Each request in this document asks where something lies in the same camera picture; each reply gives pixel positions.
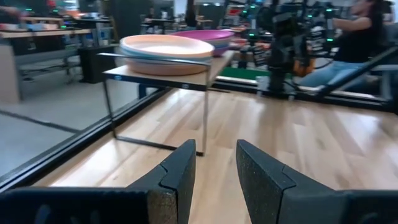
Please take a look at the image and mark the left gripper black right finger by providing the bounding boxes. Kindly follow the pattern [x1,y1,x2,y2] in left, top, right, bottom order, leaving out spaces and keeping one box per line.
[236,139,398,224]

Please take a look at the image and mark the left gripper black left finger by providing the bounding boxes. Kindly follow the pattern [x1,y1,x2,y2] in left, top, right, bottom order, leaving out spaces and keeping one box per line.
[0,139,197,224]

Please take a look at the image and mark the brown plate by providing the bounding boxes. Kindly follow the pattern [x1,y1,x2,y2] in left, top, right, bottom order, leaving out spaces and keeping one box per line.
[124,57,213,77]

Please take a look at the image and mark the teal plate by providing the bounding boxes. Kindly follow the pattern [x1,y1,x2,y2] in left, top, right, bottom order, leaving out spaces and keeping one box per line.
[121,54,214,65]

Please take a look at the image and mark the grey plate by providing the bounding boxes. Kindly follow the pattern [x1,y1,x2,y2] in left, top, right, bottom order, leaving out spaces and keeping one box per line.
[120,49,215,63]

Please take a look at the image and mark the peach plate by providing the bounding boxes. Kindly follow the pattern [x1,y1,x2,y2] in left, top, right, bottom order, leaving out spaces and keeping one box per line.
[119,34,215,62]

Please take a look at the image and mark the blue plate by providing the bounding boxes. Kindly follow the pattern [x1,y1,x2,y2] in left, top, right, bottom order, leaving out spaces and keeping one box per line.
[213,41,233,50]

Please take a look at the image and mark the magenta plate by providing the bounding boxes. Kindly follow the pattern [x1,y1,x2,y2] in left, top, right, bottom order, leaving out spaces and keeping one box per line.
[169,29,236,42]

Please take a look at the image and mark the wooden shelf with black legs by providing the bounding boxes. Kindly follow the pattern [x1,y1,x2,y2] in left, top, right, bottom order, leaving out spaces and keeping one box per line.
[97,49,238,157]

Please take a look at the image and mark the green board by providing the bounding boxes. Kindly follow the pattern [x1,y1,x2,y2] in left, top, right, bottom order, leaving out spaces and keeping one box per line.
[219,67,273,81]

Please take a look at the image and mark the black floor cabinet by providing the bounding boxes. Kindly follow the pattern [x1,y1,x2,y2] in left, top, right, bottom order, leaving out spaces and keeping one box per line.
[77,45,122,84]

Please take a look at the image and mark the person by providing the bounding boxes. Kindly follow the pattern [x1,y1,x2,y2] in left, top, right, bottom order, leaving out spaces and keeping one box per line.
[297,0,398,93]

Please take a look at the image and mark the long wooden workbench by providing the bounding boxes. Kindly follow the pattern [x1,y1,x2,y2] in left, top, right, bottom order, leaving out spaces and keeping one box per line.
[0,17,94,40]

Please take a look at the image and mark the black aluminium table frame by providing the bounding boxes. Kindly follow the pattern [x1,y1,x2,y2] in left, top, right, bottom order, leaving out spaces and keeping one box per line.
[0,46,398,192]

